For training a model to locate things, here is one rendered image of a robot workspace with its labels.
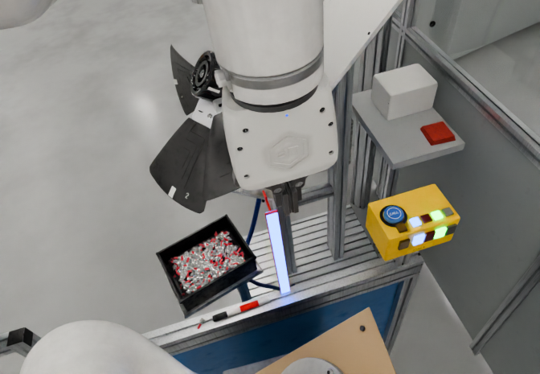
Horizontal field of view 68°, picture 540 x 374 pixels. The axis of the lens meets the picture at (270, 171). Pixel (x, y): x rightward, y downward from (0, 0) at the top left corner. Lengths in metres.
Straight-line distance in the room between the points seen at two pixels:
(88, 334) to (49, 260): 1.99
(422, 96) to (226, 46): 1.15
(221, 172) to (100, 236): 1.65
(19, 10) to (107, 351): 0.36
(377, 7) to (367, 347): 0.74
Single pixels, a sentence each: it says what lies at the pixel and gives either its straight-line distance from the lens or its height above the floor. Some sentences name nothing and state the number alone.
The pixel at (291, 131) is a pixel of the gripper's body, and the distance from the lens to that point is 0.34.
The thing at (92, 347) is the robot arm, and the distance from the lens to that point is 0.50.
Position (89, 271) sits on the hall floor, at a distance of 2.33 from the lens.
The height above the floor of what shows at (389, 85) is 0.97.
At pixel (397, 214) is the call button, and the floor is 1.08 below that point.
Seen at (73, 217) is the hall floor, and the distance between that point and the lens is 2.60.
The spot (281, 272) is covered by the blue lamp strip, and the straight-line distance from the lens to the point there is 0.92.
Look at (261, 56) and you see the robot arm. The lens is 0.28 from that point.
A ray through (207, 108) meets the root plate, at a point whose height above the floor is 1.13.
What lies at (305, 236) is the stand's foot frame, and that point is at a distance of 2.01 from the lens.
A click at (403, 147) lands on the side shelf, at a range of 1.32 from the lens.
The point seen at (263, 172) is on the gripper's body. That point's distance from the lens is 0.37.
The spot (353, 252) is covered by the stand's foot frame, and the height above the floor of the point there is 0.08.
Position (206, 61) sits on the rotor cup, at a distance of 1.03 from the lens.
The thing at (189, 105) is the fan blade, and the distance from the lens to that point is 1.33.
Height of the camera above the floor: 1.78
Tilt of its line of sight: 48 degrees down
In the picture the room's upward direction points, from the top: 9 degrees counter-clockwise
